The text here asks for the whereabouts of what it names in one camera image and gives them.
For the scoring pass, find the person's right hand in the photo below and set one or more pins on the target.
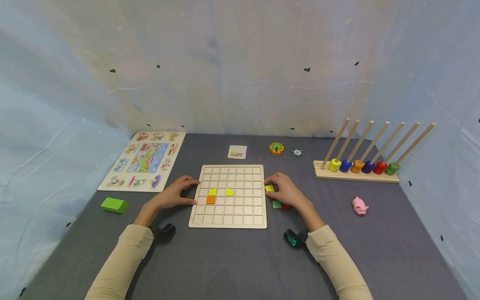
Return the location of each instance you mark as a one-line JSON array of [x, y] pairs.
[[290, 193]]

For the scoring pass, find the person's left hand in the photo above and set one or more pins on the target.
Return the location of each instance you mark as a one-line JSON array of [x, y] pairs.
[[173, 196]]

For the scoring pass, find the person's left thumb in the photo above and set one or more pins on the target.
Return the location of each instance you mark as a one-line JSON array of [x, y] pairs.
[[189, 202]]

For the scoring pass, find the person's right index finger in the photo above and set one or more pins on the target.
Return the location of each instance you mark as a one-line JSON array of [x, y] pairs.
[[270, 180]]

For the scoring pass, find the person's left index finger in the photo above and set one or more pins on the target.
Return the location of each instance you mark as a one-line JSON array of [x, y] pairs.
[[192, 181]]

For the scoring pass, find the person's right thumb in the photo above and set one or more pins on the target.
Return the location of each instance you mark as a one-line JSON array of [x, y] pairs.
[[278, 192]]

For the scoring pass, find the yellow square piece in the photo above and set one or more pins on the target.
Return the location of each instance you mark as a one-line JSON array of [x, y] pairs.
[[269, 188]]

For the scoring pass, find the person's left forearm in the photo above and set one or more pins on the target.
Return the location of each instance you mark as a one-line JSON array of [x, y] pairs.
[[123, 258]]

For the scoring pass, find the person's right forearm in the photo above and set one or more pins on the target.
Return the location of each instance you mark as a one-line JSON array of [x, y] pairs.
[[337, 258]]

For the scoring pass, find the green square piece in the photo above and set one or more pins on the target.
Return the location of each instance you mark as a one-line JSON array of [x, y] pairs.
[[276, 204]]

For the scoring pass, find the red piece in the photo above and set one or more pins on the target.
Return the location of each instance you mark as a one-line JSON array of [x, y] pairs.
[[286, 206]]

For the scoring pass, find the orange square piece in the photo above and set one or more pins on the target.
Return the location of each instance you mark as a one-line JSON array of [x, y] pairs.
[[210, 200]]

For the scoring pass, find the yellow triangle piece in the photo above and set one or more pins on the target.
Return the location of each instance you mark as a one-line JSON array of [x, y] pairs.
[[229, 192], [213, 192]]

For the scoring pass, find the round dark chip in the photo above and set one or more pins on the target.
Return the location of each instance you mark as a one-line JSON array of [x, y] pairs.
[[297, 152]]

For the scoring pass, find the black wrist band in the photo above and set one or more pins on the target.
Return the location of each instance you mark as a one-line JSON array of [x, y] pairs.
[[164, 231], [296, 238]]

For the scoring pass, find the wooden grid board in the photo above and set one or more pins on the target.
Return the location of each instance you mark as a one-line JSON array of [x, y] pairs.
[[240, 212]]

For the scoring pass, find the small pattern card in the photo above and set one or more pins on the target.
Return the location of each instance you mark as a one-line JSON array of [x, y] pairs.
[[237, 152]]

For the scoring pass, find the vehicle peg puzzle board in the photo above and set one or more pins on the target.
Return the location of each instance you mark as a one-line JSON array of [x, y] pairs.
[[144, 160]]

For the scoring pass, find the green wedge block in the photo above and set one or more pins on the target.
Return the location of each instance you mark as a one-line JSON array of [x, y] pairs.
[[113, 205]]

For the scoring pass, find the wooden rod rack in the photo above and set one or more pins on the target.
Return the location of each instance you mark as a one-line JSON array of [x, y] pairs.
[[356, 175]]

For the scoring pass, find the pink pig toy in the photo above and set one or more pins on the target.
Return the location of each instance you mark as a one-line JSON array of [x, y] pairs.
[[359, 206]]

